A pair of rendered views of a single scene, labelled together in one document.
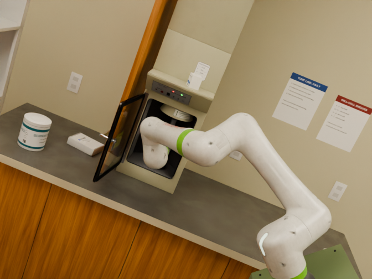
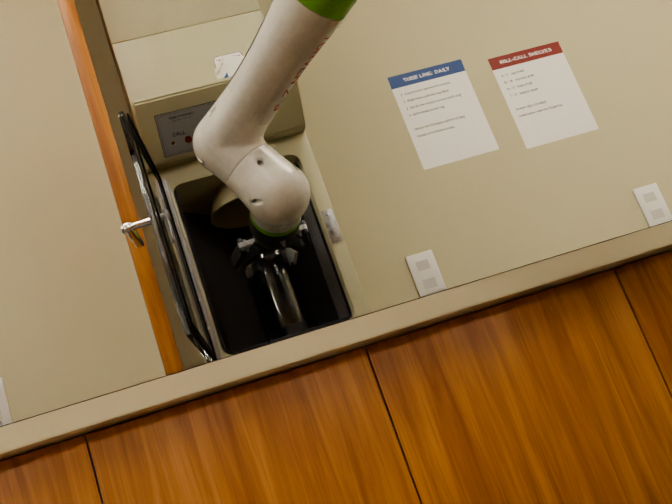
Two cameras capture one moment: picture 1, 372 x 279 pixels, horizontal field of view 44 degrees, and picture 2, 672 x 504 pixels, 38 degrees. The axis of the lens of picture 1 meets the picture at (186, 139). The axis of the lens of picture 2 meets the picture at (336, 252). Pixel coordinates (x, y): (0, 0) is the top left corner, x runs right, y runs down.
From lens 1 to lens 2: 1.48 m
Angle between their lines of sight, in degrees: 38
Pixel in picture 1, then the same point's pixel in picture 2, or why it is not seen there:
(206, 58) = (223, 45)
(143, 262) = (461, 461)
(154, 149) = (262, 157)
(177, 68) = not seen: hidden behind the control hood
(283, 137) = (477, 188)
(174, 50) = (154, 70)
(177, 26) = (129, 29)
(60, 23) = not seen: outside the picture
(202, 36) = (186, 15)
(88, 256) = not seen: outside the picture
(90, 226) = (265, 479)
